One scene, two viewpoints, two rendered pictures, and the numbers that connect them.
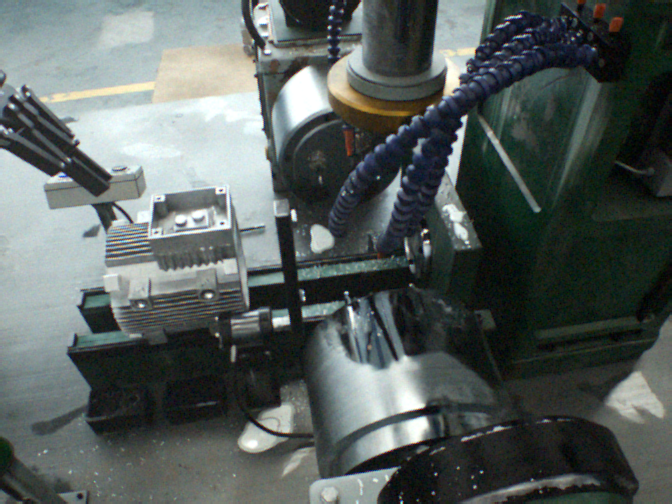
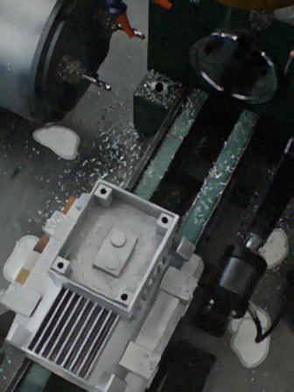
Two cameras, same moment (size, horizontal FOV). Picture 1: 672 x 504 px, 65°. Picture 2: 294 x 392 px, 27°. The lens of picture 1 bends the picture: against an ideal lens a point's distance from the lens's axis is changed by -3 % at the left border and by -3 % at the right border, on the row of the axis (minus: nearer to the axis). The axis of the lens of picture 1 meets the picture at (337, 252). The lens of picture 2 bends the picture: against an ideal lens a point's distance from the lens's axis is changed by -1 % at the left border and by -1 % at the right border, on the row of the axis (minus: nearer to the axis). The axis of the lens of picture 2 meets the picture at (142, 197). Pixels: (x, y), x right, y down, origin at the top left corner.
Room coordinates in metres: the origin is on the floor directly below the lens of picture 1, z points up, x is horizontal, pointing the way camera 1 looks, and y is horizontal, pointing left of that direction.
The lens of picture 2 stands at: (0.46, 0.38, 1.76)
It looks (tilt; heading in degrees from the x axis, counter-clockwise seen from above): 67 degrees down; 305
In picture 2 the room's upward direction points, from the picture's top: 1 degrees clockwise
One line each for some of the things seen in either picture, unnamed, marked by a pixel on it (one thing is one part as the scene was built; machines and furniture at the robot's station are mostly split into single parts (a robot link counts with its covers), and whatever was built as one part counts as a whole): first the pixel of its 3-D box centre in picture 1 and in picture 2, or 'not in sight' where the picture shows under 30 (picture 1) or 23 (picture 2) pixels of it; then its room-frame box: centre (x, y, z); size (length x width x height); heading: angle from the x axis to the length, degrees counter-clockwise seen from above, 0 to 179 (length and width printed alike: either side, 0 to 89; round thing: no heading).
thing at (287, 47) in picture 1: (318, 87); not in sight; (1.23, 0.04, 0.99); 0.35 x 0.31 x 0.37; 8
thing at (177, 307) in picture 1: (182, 271); (102, 302); (0.60, 0.26, 1.01); 0.20 x 0.19 x 0.19; 99
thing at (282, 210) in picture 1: (289, 276); (274, 201); (0.49, 0.07, 1.12); 0.04 x 0.03 x 0.26; 98
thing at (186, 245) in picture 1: (194, 227); (115, 252); (0.61, 0.22, 1.11); 0.12 x 0.11 x 0.07; 99
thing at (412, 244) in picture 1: (415, 242); (234, 69); (0.66, -0.13, 1.01); 0.15 x 0.02 x 0.15; 8
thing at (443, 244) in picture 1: (447, 254); (246, 55); (0.66, -0.20, 0.97); 0.30 x 0.11 x 0.34; 8
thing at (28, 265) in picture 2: not in sight; (48, 249); (0.77, 0.21, 0.80); 0.21 x 0.05 x 0.01; 99
